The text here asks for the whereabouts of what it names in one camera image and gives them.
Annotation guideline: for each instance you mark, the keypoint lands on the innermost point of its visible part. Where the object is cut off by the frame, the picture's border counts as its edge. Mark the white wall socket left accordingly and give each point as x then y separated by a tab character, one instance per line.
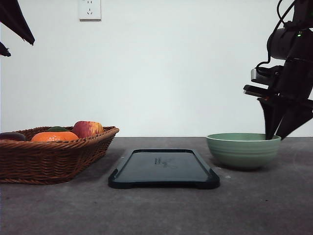
90	10

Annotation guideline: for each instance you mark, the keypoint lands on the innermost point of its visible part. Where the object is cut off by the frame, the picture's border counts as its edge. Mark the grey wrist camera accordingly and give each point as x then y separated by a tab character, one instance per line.
265	76

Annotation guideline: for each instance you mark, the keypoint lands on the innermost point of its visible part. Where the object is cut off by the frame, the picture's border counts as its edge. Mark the orange mandarin fruit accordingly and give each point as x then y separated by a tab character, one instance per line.
55	136

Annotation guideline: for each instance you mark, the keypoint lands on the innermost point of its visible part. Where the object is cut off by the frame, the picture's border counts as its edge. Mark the dark red plum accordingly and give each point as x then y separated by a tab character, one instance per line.
12	136

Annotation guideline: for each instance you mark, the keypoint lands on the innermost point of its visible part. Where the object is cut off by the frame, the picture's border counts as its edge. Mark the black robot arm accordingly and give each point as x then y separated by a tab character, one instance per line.
294	40

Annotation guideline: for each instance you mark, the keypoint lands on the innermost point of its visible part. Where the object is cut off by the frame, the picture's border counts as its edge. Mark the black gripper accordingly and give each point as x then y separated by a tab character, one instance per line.
294	80

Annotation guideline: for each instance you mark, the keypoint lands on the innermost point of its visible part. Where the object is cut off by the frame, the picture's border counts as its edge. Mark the light green ceramic bowl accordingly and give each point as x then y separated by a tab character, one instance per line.
243	151

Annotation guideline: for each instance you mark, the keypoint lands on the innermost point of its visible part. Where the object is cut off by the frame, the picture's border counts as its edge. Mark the dark green rectangular tray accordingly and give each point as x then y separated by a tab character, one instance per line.
163	168

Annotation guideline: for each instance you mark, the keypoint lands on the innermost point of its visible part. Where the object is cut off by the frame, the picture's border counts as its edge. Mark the green lime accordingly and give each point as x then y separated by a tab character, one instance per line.
57	129

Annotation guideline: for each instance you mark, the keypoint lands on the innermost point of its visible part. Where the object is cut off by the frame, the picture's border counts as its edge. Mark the brown wicker basket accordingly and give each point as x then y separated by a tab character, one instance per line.
52	155

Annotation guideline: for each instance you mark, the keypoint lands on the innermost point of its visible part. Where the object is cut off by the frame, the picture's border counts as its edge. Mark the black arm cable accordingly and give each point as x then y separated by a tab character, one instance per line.
280	18

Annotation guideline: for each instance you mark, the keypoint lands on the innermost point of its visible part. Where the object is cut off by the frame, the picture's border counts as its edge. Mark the red yellow apple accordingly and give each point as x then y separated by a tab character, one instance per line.
87	128

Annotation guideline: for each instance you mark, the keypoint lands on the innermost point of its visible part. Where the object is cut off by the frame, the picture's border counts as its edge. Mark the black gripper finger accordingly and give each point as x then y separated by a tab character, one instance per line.
4	50
11	15

